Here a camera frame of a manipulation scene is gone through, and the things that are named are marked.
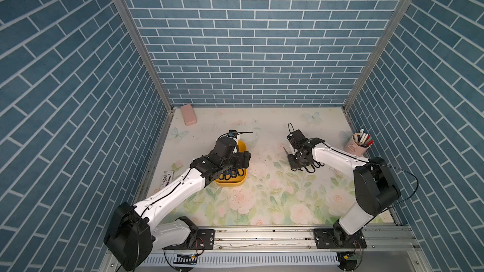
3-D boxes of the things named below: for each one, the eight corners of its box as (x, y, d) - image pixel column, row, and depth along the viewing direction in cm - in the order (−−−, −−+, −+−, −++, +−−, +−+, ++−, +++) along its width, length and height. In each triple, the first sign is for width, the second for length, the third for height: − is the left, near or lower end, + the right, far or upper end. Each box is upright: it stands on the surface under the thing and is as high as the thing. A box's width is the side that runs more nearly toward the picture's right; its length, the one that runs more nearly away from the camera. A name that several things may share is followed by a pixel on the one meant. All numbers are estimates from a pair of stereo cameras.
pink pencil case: (186, 127, 113) (185, 124, 111) (180, 108, 124) (179, 105, 122) (198, 123, 115) (197, 121, 113) (191, 105, 126) (190, 102, 124)
